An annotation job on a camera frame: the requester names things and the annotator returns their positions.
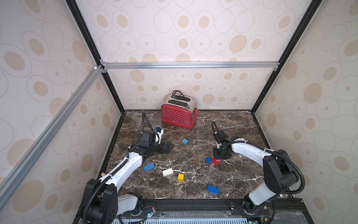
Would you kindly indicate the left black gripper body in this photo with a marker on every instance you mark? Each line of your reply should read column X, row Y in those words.
column 155, row 148

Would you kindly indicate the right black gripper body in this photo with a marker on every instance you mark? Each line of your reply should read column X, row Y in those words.
column 219, row 152

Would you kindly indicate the blue long lego brick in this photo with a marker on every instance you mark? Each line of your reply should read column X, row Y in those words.
column 149, row 167

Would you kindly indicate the light blue small lego brick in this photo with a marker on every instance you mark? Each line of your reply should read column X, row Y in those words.
column 185, row 141

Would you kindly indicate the white long lego brick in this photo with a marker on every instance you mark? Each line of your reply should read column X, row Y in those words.
column 167, row 172

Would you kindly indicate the yellow small lego brick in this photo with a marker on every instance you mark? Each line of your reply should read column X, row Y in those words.
column 181, row 177

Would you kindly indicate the blue lego brick front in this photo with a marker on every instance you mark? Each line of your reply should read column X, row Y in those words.
column 213, row 189

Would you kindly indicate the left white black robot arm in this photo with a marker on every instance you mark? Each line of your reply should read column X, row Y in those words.
column 101, row 203

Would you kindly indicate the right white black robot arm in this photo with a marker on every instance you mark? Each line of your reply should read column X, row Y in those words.
column 281, row 174

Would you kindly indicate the clear plastic cup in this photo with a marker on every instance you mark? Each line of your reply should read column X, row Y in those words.
column 156, row 123

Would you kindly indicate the red polka dot toaster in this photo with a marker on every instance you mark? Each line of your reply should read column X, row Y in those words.
column 179, row 110

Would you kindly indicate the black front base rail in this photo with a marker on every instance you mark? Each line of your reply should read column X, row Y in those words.
column 198, row 211

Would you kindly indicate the horizontal aluminium rail back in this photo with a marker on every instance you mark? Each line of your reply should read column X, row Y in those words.
column 188, row 65

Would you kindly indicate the diagonal aluminium rail left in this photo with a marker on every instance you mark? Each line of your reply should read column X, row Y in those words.
column 26, row 163

